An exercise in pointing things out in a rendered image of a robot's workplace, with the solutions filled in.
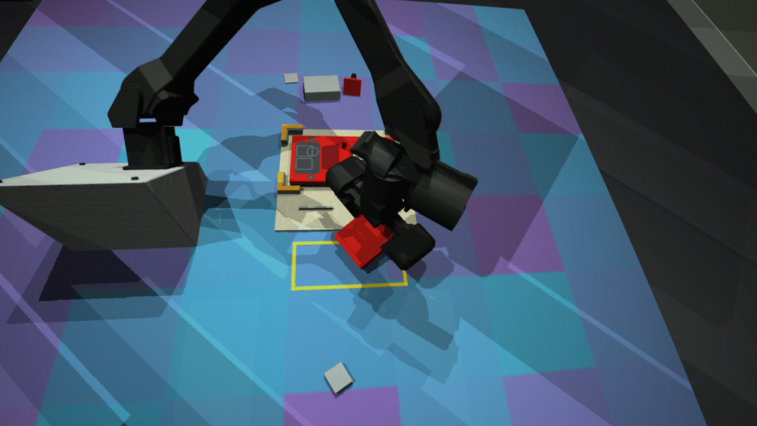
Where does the yellow rectangular outline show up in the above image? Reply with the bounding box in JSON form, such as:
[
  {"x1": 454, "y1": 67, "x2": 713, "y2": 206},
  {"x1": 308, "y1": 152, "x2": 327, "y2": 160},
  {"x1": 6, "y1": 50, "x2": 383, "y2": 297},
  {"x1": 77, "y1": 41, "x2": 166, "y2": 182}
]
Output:
[{"x1": 291, "y1": 241, "x2": 408, "y2": 291}]

